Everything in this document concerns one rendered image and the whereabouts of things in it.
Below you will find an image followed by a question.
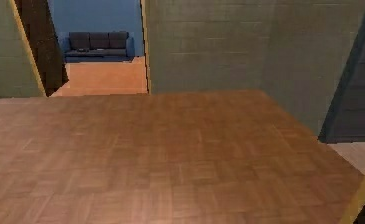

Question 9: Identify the dark blue sofa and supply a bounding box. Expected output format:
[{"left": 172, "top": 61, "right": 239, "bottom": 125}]
[{"left": 60, "top": 30, "right": 136, "bottom": 60}]

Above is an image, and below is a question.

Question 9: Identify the dark brown room door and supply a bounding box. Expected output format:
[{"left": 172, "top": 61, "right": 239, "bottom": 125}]
[{"left": 13, "top": 0, "right": 70, "bottom": 98}]

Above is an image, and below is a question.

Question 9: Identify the dark grey room door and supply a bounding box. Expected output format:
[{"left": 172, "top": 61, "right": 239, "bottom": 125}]
[{"left": 318, "top": 0, "right": 365, "bottom": 144}]

